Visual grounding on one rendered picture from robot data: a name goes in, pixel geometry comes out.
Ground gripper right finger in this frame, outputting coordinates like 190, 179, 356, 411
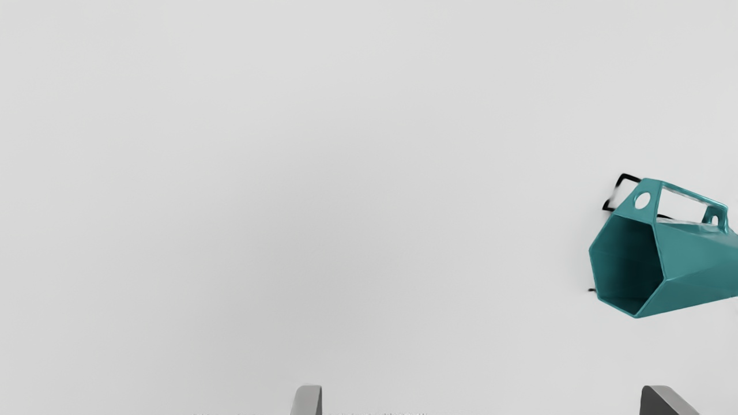
640, 385, 701, 415

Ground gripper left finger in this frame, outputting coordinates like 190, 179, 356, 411
290, 384, 323, 415

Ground teal faceted mug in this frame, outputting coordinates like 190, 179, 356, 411
588, 178, 738, 319

